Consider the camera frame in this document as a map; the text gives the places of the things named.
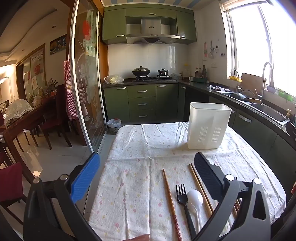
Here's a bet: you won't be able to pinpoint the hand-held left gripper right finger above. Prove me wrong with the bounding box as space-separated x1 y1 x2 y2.
192 152 271 241

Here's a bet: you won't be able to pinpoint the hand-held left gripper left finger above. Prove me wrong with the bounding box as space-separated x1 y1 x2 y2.
23 152 102 241

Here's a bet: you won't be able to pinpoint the white plastic spoon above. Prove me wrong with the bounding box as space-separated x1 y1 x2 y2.
187 189 204 233

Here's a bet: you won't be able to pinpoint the black plastic fork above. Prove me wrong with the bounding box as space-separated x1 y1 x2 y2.
176 184 197 240

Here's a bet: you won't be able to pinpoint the wooden chopstick red patterned end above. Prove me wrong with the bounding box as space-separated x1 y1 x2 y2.
162 169 183 241

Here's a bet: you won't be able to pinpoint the white slotted utensil basket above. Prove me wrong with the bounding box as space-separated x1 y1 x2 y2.
187 102 232 150

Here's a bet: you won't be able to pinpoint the floral white tablecloth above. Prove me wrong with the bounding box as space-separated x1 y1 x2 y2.
88 121 287 241

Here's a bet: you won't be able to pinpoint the small trash bin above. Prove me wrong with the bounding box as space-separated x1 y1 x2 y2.
107 118 122 135

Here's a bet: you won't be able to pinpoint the dark wooden red chair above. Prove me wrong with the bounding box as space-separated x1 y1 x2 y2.
38 83 73 150

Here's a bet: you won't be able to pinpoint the red cushioned chair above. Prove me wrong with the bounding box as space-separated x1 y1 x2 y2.
0 162 29 225

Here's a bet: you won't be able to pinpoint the dark wooden dining table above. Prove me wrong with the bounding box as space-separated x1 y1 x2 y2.
0 95 58 167

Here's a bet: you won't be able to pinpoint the etched sliding glass door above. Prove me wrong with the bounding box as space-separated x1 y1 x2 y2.
69 0 108 153

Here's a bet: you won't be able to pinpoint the black pan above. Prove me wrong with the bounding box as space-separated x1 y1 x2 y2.
228 91 262 103

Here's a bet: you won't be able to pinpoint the red checked apron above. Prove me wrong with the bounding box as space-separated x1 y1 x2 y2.
63 60 86 120

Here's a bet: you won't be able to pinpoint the steel sink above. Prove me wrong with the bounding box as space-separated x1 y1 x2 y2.
250 102 289 127

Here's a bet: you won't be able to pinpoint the dark kitchen countertop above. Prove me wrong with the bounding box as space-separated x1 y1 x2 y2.
103 78 296 139

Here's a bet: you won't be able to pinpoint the green lower kitchen cabinet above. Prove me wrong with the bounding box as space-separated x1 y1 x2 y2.
103 82 296 200

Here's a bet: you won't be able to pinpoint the green kitchen cabinet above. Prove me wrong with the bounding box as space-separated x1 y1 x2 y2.
103 82 296 200
102 5 197 45

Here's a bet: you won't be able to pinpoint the white lace food cover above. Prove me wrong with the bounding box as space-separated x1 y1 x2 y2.
4 99 35 122

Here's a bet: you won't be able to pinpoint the small steel faucet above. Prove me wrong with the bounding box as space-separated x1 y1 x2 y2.
230 70 240 92

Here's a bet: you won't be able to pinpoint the clear plastic bag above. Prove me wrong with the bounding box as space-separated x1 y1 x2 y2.
104 74 124 84

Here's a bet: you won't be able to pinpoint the wooden cutting board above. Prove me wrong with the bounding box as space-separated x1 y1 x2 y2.
239 72 266 93

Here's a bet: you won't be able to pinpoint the gas stove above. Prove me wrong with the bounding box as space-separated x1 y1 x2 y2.
122 76 177 82

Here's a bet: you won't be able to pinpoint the green cups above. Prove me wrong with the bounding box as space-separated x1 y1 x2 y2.
277 89 294 101

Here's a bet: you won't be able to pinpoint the black wok with lid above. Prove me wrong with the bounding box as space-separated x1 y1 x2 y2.
132 65 151 77

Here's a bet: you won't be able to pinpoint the wooden framed glass door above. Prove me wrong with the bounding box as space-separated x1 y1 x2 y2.
16 44 47 102

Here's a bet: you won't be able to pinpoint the tall steel faucet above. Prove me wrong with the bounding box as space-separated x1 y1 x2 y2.
261 62 274 100

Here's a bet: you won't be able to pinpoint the kitchen window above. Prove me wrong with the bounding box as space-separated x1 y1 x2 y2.
220 0 296 93

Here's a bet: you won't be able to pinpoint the green upper kitchen cabinet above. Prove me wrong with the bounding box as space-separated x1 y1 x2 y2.
102 5 197 45

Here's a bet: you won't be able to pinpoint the steel range hood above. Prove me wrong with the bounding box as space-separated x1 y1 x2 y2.
125 17 181 45

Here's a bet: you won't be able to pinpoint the dark wall poster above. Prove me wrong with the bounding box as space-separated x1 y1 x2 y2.
50 34 67 55

